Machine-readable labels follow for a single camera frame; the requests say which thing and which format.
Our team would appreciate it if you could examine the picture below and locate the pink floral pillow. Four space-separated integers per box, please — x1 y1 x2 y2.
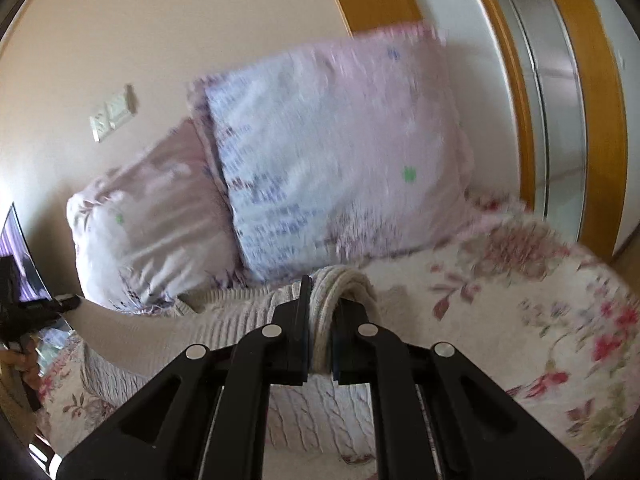
66 119 242 314

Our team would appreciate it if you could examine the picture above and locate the person's left hand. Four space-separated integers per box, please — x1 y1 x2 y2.
0 339 41 391

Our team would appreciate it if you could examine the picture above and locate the blue lavender print pillow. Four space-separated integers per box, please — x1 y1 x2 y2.
188 21 475 282

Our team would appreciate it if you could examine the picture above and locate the beige cable-knit sweater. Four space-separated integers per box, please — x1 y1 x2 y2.
64 266 380 458

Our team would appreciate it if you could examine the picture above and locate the beige wall switch panel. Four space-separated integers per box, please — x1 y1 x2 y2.
89 84 138 143

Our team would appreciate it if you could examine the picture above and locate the wall television screen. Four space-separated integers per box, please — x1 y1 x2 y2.
1 204 51 301

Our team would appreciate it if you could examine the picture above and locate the floral bed quilt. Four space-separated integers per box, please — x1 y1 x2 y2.
37 205 639 478

